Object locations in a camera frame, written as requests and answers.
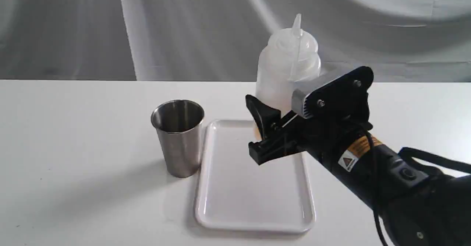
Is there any white plastic tray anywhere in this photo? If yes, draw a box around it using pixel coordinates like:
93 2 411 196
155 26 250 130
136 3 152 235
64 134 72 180
195 120 316 234

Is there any grey fabric backdrop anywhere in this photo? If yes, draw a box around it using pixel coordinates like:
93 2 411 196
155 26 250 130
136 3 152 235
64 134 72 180
1 0 470 82

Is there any translucent plastic squeeze bottle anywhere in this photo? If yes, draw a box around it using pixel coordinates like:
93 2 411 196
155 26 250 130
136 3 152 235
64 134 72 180
253 13 322 140

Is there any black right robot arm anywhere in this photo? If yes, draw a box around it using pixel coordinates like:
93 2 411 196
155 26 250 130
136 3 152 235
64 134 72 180
245 94 470 246

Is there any stainless steel cup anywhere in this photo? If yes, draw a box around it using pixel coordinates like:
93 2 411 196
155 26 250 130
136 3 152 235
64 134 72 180
151 99 205 178

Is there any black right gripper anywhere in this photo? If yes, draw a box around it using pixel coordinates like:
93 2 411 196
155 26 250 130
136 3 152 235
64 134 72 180
245 95 372 165

